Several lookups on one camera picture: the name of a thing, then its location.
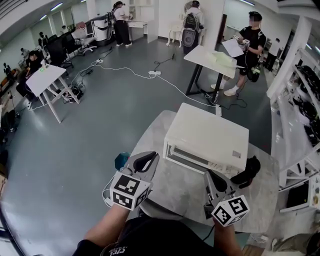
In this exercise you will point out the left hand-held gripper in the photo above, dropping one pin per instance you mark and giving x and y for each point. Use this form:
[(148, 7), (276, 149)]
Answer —
[(125, 191)]

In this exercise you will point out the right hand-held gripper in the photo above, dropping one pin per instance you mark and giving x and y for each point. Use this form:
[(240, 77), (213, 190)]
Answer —
[(231, 210)]

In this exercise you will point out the white toaster oven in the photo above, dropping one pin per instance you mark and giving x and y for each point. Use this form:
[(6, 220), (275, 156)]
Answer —
[(207, 135)]

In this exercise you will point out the person's left forearm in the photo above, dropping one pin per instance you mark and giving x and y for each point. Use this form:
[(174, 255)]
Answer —
[(110, 227)]

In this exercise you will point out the person's right forearm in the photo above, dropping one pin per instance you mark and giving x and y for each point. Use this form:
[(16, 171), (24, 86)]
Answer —
[(228, 240)]

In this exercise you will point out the teal stool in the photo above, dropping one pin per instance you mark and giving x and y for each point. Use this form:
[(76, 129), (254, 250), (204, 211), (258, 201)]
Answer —
[(121, 161)]

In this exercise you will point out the black fabric bag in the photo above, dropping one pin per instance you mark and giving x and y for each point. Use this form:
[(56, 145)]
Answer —
[(247, 170)]

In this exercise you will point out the white power strip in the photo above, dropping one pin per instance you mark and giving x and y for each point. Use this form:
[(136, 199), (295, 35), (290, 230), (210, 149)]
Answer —
[(218, 110), (154, 72)]

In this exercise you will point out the person's black shirt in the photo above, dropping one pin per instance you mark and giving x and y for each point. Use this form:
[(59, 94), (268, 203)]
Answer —
[(155, 240)]

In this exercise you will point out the white box with screen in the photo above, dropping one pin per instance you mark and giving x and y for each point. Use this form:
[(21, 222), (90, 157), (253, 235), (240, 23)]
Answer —
[(303, 195)]

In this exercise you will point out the white shelf rack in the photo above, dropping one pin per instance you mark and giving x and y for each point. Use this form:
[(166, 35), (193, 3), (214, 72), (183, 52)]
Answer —
[(297, 105)]

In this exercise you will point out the white black-legged standing desk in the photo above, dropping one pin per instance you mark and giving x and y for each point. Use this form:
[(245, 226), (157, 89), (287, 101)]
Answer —
[(207, 60)]

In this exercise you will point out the pale green pad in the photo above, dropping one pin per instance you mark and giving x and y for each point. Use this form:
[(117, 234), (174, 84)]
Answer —
[(221, 58)]

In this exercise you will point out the white trestle desk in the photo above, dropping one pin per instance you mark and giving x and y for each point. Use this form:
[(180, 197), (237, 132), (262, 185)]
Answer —
[(45, 78)]

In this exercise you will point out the white ornate side table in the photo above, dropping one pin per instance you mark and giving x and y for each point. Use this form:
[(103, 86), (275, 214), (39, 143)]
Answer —
[(175, 32)]

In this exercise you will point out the white office chair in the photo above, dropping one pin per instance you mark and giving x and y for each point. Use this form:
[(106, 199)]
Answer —
[(86, 42)]

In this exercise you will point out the white drawer desk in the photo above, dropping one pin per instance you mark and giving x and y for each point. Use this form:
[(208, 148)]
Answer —
[(137, 26)]

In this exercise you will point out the white paper sheet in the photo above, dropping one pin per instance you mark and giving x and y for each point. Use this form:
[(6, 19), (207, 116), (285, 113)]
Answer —
[(232, 48)]

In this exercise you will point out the black office chair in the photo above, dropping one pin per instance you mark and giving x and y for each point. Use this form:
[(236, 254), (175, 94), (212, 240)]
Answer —
[(57, 51)]

